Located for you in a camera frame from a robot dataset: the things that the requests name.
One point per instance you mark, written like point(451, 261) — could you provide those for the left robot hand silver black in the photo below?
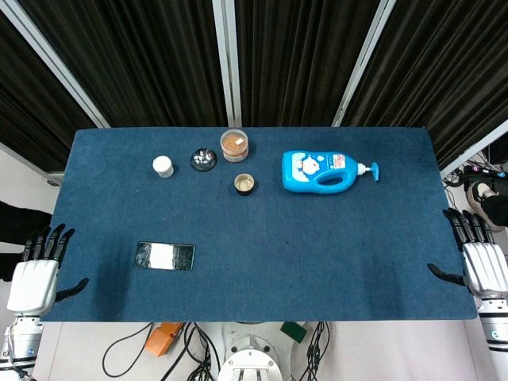
point(31, 279)

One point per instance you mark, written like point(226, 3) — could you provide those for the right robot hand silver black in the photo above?
point(483, 270)

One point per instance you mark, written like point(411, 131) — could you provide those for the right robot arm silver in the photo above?
point(495, 329)

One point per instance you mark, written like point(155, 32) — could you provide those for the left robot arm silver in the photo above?
point(18, 345)

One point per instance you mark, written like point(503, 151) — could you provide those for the white sneaker with black leg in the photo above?
point(486, 204)

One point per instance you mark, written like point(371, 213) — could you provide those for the power strip with plugs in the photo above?
point(482, 171)

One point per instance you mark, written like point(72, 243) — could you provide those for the black smartphone glossy screen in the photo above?
point(164, 256)

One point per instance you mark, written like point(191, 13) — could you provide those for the orange box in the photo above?
point(163, 339)

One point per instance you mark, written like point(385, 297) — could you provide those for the small white jar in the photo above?
point(163, 166)

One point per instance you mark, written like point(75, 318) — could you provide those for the blue detergent bottle with pump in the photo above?
point(317, 171)

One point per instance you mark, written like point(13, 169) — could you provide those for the green block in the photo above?
point(294, 331)

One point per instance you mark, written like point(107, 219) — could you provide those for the chrome call bell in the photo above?
point(203, 159)

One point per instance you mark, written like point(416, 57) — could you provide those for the blue felt table cover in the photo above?
point(254, 238)

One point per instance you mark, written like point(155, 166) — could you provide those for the white robot torso base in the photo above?
point(250, 357)

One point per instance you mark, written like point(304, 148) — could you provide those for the small black gold tin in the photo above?
point(244, 184)

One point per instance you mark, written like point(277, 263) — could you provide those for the clear jar with brown contents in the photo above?
point(235, 147)

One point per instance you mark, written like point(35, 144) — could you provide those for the black curtain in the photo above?
point(158, 55)

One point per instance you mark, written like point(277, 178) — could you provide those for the grey metal frame post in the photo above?
point(227, 59)
point(363, 59)
point(51, 59)

